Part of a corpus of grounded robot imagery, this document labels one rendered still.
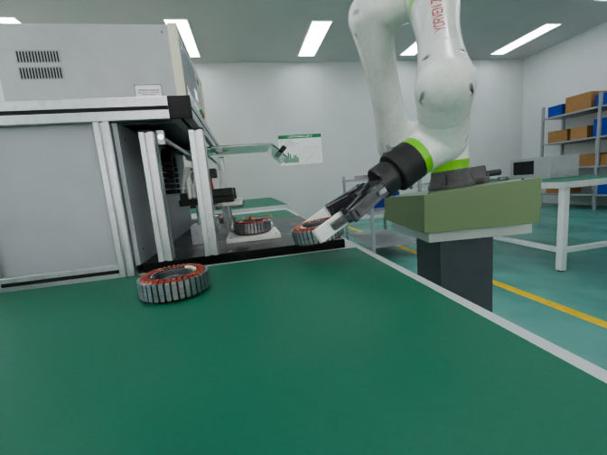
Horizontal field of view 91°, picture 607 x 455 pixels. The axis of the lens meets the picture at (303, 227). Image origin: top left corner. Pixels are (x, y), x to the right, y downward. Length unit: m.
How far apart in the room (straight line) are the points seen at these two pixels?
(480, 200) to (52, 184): 1.02
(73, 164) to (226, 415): 0.62
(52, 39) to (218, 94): 5.59
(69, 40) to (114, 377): 0.78
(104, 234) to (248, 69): 6.03
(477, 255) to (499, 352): 0.81
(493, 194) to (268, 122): 5.66
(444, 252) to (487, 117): 7.50
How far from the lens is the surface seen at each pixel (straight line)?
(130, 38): 0.92
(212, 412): 0.28
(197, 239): 0.88
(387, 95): 1.06
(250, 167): 6.23
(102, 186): 0.75
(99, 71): 0.92
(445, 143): 0.70
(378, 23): 1.02
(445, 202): 0.91
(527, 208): 1.05
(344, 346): 0.33
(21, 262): 0.84
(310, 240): 0.59
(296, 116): 6.47
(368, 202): 0.59
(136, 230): 0.74
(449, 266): 1.09
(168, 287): 0.51
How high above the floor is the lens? 0.92
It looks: 9 degrees down
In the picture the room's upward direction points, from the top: 5 degrees counter-clockwise
